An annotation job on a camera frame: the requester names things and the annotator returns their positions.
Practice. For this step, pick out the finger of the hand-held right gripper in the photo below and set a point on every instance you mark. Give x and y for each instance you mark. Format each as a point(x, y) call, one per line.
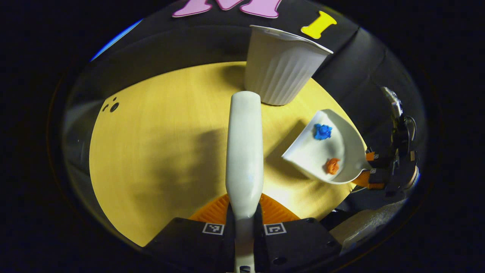
point(379, 159)
point(375, 180)

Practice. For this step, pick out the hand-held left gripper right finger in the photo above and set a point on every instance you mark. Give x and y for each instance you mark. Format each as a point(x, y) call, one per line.
point(299, 242)

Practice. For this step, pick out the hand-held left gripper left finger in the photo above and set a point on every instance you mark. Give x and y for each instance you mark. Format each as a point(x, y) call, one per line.
point(189, 242)

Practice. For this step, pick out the orange paper trash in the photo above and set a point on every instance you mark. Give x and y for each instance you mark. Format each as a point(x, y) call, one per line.
point(332, 165)

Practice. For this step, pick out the blue paper trash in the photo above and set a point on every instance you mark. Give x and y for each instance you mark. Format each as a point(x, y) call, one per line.
point(323, 131)

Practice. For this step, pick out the small white dustpan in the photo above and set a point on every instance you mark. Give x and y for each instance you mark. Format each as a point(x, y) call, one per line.
point(310, 155)

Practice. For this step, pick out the small white broom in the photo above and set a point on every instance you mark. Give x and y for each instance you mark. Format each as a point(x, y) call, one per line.
point(244, 151)

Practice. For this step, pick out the white ribbed garbage bin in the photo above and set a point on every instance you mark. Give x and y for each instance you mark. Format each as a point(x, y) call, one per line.
point(280, 72)

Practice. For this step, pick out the white plastic sheet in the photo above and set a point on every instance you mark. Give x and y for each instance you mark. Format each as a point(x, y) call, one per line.
point(363, 225)

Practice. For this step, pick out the black backdrop cloth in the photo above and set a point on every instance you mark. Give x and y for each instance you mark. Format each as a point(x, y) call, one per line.
point(182, 45)

